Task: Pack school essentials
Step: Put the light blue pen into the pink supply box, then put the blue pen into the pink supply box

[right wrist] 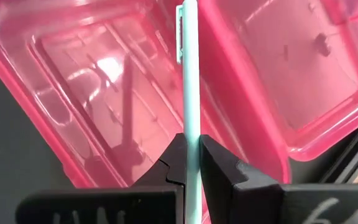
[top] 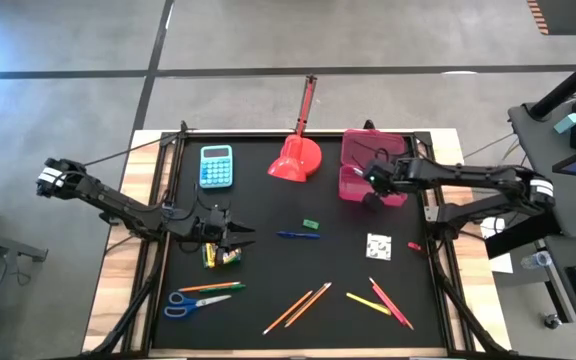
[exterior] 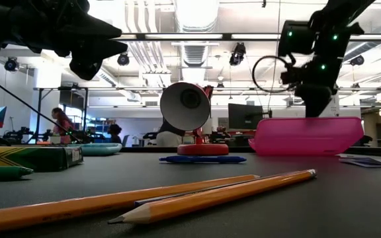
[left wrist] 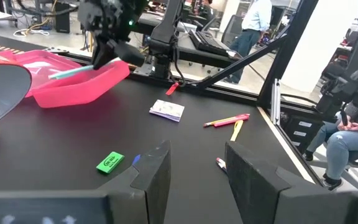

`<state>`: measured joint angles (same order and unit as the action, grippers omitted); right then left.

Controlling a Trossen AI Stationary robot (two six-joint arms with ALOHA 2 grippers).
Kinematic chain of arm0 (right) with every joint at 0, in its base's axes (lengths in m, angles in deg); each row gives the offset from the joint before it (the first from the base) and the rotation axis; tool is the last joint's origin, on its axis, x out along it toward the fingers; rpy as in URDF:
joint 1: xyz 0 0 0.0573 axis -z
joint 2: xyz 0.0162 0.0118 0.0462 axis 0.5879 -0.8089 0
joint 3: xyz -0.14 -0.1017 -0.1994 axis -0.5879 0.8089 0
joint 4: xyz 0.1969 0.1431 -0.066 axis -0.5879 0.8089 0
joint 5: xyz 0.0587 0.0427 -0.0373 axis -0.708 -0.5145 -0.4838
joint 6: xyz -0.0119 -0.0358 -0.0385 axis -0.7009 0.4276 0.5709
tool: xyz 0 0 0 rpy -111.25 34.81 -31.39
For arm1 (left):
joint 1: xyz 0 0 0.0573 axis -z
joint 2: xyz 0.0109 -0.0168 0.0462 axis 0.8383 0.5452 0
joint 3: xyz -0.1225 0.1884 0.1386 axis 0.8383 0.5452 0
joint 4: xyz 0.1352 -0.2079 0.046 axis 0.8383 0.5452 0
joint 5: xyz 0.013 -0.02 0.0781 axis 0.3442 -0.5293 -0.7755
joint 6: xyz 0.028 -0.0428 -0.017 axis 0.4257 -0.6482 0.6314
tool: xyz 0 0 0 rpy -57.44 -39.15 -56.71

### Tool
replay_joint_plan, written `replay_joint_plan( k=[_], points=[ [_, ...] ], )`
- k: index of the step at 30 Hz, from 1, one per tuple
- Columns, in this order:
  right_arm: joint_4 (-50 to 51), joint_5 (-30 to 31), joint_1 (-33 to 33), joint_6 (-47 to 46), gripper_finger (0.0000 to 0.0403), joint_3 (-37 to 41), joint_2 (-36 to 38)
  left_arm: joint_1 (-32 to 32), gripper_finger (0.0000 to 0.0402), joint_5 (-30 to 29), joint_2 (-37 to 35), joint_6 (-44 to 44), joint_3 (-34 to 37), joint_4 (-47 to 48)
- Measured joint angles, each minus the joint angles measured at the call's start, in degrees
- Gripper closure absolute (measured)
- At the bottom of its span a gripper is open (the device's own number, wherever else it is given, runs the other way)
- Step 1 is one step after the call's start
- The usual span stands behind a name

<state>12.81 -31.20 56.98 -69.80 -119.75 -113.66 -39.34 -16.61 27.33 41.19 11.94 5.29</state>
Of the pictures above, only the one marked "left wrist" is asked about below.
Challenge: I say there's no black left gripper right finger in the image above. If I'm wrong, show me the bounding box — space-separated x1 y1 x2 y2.
224 141 358 224

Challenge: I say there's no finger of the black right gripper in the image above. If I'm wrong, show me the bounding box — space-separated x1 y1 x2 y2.
114 42 146 68
91 39 118 70

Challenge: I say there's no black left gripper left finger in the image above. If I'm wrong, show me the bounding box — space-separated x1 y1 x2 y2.
0 139 172 224

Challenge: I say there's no pale teal pen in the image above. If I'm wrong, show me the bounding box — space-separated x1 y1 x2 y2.
48 57 122 80

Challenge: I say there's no red white pen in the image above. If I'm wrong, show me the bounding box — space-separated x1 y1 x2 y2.
215 157 229 174

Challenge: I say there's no pink plastic pencil case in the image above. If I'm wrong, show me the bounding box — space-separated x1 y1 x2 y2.
0 49 131 109

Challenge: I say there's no green eraser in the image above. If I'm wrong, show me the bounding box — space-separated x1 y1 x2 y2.
96 151 126 174

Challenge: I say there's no yellow highlighter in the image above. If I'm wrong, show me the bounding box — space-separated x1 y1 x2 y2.
230 119 244 142

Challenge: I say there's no pink pen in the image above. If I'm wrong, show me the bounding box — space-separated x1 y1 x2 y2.
213 113 251 128

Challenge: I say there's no yellow wooden pencil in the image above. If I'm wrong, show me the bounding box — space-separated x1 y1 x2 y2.
203 114 242 128

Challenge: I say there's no black computer tower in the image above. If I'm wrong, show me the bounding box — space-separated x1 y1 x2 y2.
53 2 71 34

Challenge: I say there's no red tag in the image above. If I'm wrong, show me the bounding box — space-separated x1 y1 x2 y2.
165 82 180 96

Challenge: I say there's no black drawer cabinet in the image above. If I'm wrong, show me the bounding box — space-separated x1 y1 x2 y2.
280 113 324 155

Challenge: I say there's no black keyboard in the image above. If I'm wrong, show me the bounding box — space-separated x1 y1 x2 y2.
187 29 231 57

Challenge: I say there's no person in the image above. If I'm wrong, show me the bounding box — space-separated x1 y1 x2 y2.
197 0 216 19
302 57 358 191
224 0 273 85

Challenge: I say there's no black office chair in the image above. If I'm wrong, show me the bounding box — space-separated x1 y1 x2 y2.
221 14 245 47

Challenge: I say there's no white floor cable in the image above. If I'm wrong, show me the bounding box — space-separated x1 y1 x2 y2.
12 27 51 38

